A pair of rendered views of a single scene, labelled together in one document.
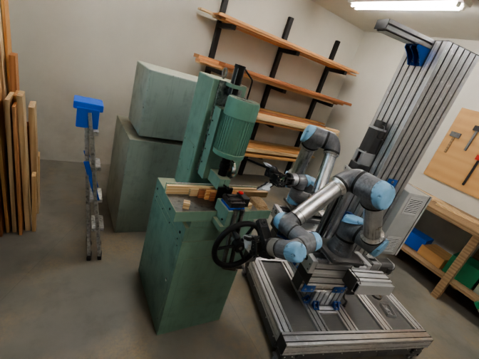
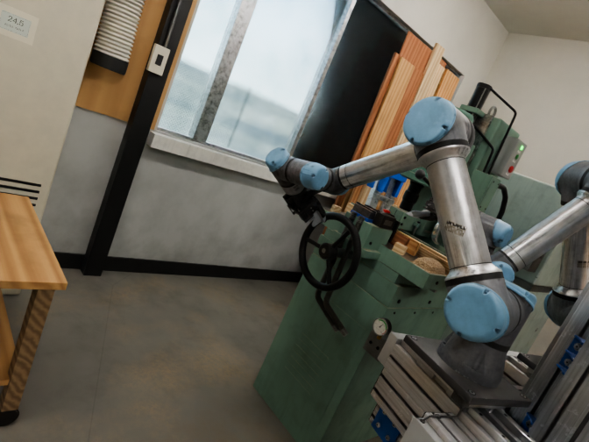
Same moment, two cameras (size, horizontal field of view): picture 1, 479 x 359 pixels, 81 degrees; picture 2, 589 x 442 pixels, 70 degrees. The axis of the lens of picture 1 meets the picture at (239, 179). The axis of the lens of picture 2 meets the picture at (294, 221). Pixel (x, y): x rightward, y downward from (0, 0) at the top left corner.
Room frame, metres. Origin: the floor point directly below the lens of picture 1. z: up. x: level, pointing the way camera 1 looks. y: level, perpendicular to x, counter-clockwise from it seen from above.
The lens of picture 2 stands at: (0.82, -1.56, 1.18)
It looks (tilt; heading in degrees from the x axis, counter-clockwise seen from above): 12 degrees down; 81
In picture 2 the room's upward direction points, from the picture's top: 23 degrees clockwise
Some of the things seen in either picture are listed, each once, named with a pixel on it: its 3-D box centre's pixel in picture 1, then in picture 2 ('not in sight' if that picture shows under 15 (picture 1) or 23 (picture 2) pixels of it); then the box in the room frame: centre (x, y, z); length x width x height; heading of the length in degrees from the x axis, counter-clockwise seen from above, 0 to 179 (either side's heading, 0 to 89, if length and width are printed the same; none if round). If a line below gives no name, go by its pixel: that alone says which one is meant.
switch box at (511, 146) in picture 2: not in sight; (507, 158); (1.83, 0.18, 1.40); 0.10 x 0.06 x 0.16; 36
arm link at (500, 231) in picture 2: (301, 180); (490, 230); (1.59, -0.35, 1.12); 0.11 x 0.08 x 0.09; 126
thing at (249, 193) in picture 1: (231, 193); (410, 246); (1.55, 0.02, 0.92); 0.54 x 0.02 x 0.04; 126
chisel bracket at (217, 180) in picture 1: (218, 180); (402, 220); (1.50, 0.11, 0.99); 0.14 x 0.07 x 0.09; 36
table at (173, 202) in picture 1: (222, 210); (372, 244); (1.40, 0.04, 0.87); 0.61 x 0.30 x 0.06; 126
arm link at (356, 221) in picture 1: (351, 227); (500, 307); (1.48, -0.70, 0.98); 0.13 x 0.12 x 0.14; 42
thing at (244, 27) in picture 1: (274, 108); not in sight; (4.23, -0.15, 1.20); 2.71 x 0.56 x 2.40; 126
